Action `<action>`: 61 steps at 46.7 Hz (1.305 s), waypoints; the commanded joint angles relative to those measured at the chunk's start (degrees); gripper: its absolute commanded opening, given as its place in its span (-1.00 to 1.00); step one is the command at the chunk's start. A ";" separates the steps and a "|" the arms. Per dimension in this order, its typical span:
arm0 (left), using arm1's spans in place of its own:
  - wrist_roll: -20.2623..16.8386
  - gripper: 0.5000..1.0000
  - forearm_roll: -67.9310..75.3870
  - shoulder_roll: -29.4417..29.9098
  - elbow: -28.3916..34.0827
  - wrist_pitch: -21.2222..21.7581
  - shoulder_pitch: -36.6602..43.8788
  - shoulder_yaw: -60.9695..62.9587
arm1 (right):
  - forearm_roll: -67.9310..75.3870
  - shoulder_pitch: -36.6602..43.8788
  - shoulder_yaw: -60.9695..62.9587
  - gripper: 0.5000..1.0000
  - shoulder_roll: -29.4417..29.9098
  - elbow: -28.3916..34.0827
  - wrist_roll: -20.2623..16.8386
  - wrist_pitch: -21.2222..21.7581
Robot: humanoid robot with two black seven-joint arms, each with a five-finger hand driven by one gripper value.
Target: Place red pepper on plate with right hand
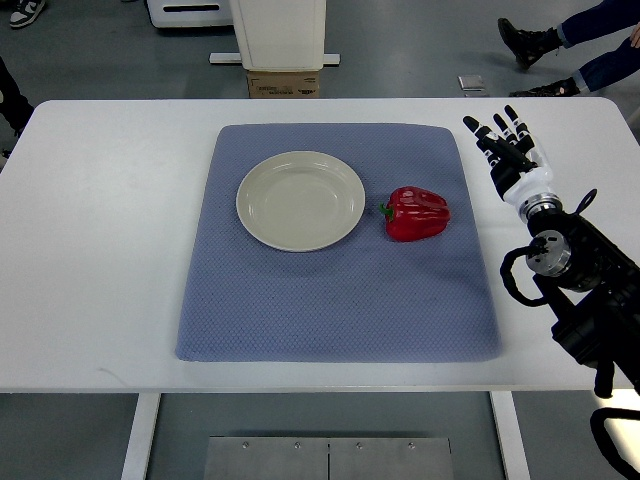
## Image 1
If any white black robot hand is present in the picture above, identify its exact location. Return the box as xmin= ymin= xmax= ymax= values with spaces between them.
xmin=463 ymin=105 xmax=562 ymax=222

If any red bell pepper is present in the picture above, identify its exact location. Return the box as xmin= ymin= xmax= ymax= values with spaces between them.
xmin=379 ymin=186 xmax=451 ymax=242

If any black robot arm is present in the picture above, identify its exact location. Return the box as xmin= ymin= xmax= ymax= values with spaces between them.
xmin=500 ymin=190 xmax=639 ymax=399

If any small grey floor plate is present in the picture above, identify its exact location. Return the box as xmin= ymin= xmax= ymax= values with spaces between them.
xmin=458 ymin=74 xmax=489 ymax=97

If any cream round plate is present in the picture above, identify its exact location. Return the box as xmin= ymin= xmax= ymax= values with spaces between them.
xmin=236 ymin=151 xmax=366 ymax=252

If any metal floor plate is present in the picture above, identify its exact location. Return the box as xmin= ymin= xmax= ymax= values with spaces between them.
xmin=204 ymin=436 xmax=454 ymax=479

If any black boot lower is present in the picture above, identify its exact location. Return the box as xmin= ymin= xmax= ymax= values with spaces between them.
xmin=509 ymin=78 xmax=580 ymax=98

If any black boot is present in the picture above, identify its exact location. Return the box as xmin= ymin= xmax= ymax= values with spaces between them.
xmin=497 ymin=18 xmax=562 ymax=70
xmin=509 ymin=78 xmax=580 ymax=98

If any black boot upper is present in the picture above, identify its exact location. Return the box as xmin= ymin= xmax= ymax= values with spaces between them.
xmin=497 ymin=18 xmax=562 ymax=70

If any blue jeans leg lower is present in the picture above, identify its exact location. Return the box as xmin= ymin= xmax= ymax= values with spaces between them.
xmin=572 ymin=39 xmax=639 ymax=93

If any blue jeans leg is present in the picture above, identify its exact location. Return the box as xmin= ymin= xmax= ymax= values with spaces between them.
xmin=572 ymin=39 xmax=639 ymax=93
xmin=558 ymin=0 xmax=639 ymax=48

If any blue jeans leg upper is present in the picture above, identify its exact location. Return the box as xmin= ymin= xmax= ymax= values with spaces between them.
xmin=558 ymin=0 xmax=639 ymax=48

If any blue quilted mat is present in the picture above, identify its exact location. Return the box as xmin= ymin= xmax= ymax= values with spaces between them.
xmin=176 ymin=123 xmax=501 ymax=363

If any cardboard box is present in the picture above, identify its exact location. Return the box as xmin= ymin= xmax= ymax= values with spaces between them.
xmin=246 ymin=71 xmax=320 ymax=99

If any right white table leg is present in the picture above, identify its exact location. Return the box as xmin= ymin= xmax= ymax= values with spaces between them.
xmin=490 ymin=391 xmax=531 ymax=480

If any white table leg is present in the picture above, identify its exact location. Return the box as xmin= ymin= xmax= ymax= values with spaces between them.
xmin=121 ymin=393 xmax=161 ymax=480
xmin=490 ymin=391 xmax=531 ymax=480

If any white machine base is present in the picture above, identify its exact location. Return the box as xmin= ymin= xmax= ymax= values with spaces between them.
xmin=209 ymin=0 xmax=341 ymax=72

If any white cabinet with slot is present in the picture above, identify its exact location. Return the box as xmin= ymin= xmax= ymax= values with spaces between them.
xmin=146 ymin=0 xmax=233 ymax=28

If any left white table leg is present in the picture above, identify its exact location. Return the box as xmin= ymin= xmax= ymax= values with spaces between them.
xmin=121 ymin=393 xmax=161 ymax=480

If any dark trouser leg left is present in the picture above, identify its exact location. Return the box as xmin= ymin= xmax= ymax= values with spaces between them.
xmin=0 ymin=59 xmax=35 ymax=137

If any black white sneaker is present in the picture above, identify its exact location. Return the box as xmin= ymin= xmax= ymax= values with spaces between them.
xmin=9 ymin=0 xmax=47 ymax=30

